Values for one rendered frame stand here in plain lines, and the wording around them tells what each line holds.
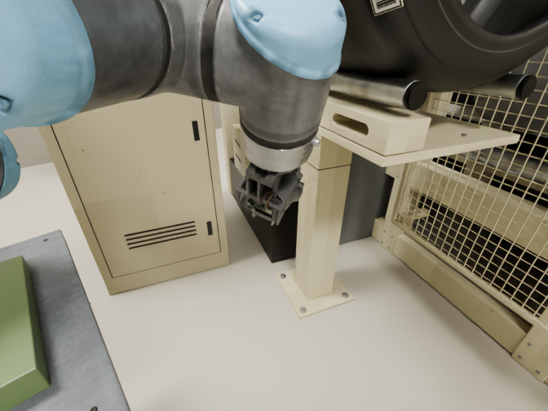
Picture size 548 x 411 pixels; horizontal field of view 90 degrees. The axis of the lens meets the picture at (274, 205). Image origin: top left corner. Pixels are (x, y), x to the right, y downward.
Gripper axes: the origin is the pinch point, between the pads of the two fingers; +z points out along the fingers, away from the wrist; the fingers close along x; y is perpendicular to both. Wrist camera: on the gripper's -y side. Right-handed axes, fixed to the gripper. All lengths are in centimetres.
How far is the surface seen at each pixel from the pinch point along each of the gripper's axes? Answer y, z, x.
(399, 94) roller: -18.8, -17.9, 12.2
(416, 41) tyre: -21.7, -24.3, 10.8
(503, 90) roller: -39, -12, 31
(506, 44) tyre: -32.3, -22.8, 24.1
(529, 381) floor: -8, 56, 95
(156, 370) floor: 44, 66, -19
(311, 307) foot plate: -1, 75, 23
